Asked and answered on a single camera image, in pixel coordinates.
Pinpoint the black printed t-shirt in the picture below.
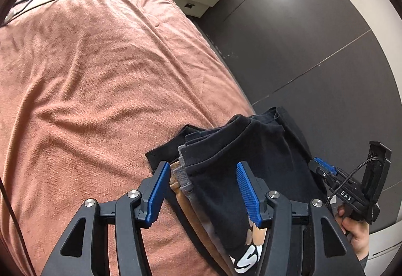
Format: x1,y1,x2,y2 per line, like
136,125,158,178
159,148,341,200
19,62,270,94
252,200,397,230
181,107,326,275

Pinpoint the person's right hand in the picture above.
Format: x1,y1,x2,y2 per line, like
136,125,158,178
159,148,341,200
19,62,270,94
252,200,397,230
335,205,369,261

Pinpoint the folded grey shirt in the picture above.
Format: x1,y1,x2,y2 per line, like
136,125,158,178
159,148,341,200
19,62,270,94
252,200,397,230
174,145,233,274

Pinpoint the folded black shirt bottom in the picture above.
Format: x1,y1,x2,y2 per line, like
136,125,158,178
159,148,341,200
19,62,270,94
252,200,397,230
144,124,215,233

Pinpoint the dark wood wardrobe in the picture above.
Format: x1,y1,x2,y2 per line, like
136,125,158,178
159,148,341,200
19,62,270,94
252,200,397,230
188,0,402,233

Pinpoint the brown bed blanket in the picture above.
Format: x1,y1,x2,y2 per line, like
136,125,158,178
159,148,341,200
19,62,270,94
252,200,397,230
1,0,252,275

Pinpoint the black braided cable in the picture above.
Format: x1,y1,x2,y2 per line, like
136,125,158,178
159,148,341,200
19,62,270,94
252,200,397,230
0,176,37,276

